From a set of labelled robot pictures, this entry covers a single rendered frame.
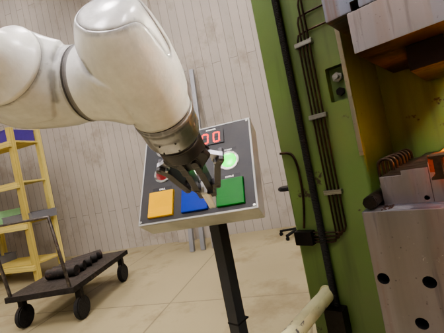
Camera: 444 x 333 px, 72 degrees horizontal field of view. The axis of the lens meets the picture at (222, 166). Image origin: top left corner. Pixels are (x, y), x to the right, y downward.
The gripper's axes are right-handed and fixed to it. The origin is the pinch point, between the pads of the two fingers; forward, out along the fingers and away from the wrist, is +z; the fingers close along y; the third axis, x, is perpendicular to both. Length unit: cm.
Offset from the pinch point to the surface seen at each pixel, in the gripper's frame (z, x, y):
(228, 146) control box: 11.5, 21.3, 3.3
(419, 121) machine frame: 36, 37, 66
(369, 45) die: -7.1, 27.2, 39.9
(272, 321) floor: 174, -1, -4
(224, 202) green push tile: 12.6, 4.5, 0.7
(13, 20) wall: 169, 544, -413
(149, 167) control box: 14.1, 21.1, -21.7
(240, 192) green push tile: 12.0, 6.2, 5.1
